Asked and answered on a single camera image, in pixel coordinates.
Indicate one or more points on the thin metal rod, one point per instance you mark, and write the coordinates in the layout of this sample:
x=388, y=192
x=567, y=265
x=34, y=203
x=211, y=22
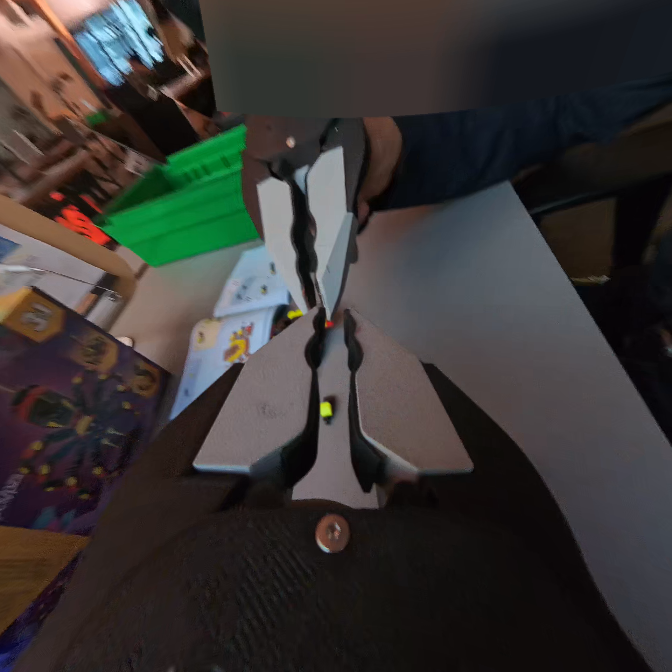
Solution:
x=57, y=274

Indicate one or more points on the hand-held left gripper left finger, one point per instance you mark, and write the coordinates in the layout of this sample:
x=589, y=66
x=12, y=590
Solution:
x=262, y=414

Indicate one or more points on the yellow black lego piece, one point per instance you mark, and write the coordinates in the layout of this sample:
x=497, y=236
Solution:
x=326, y=409

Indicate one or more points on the person's right forearm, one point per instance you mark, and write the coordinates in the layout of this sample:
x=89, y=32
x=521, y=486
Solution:
x=498, y=147

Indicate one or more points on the lego instruction booklet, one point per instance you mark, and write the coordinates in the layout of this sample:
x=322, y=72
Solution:
x=236, y=336

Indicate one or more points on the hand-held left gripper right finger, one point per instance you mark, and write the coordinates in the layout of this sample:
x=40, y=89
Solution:
x=404, y=414

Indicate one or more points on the person's right hand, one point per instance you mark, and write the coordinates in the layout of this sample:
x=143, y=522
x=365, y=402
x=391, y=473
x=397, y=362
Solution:
x=380, y=162

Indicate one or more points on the green plastic bin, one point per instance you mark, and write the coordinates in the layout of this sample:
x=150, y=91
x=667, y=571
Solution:
x=183, y=210

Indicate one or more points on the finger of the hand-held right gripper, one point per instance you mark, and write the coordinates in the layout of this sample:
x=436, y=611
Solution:
x=278, y=231
x=328, y=194

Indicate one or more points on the printed cardboard board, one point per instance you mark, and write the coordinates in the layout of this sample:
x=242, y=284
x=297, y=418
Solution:
x=57, y=236

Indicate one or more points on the bright window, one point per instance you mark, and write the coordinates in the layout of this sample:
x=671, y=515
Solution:
x=120, y=42

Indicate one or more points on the purple lego set box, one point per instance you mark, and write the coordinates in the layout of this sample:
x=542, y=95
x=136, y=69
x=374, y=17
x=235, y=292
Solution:
x=78, y=409

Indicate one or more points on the red blurred object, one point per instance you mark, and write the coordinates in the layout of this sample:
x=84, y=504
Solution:
x=78, y=218

